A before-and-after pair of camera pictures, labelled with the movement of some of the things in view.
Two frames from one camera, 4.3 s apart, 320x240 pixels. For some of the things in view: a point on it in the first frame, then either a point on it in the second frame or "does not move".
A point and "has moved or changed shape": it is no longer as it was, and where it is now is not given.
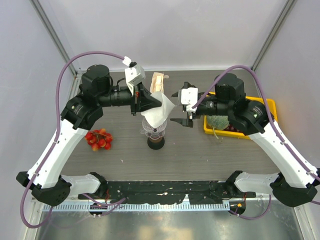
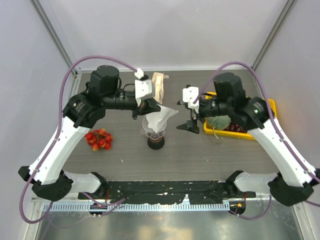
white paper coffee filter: x=156 y=117 has moved or changed shape
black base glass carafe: x=156 y=144 does not move
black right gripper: x=185 y=122 to x=191 y=125
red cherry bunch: x=98 y=139 does not move
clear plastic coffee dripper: x=153 y=133 does not move
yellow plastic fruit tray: x=207 y=128 does not move
